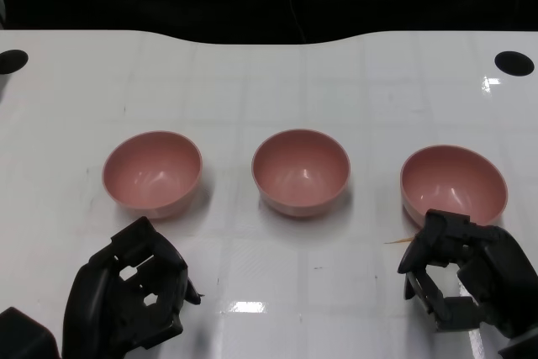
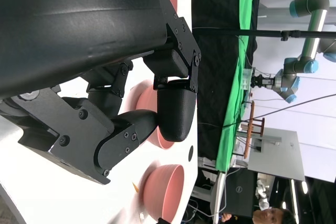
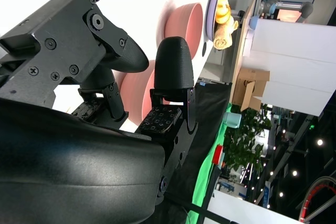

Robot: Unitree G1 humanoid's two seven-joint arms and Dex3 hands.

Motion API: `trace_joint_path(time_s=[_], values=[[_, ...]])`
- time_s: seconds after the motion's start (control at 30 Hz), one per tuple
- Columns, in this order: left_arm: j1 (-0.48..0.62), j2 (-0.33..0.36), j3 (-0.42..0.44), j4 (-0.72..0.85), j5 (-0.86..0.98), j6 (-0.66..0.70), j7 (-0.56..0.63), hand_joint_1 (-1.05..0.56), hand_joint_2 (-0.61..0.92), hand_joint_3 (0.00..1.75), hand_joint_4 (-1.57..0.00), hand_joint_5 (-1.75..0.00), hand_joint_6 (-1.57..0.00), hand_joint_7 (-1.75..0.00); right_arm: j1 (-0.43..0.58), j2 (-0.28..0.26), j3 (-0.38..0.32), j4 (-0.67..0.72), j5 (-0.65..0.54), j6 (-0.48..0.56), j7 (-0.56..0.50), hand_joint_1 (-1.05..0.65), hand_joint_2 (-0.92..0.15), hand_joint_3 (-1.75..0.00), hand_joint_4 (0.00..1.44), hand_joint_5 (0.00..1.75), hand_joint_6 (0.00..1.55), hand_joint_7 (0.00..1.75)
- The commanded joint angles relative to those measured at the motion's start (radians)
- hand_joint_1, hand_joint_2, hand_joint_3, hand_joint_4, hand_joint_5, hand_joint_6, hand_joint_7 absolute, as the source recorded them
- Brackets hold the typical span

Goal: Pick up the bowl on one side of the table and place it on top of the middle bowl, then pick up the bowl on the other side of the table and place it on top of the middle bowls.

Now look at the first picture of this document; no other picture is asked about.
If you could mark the black round table grommet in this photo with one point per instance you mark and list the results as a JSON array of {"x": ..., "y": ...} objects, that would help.
[
  {"x": 12, "y": 61},
  {"x": 514, "y": 63}
]

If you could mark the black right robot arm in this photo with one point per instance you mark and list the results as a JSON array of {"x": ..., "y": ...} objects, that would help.
[{"x": 523, "y": 348}]

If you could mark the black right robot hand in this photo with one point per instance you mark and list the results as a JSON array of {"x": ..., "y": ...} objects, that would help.
[{"x": 504, "y": 275}]

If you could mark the thin orange sliver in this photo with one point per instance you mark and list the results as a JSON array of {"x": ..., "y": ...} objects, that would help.
[{"x": 399, "y": 241}]

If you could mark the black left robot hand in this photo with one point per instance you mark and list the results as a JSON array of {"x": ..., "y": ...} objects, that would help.
[{"x": 96, "y": 304}]

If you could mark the pink plastic bowl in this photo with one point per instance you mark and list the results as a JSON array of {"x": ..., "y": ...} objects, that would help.
[
  {"x": 151, "y": 174},
  {"x": 452, "y": 182},
  {"x": 300, "y": 170}
]

